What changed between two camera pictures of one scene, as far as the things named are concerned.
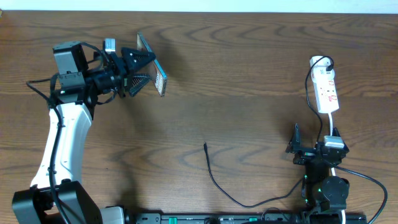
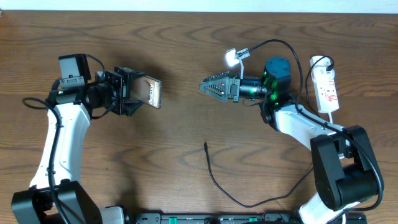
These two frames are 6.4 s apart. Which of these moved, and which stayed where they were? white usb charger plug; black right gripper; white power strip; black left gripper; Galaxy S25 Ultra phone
Moved: Galaxy S25 Ultra phone; black left gripper; black right gripper
Stayed: white power strip; white usb charger plug
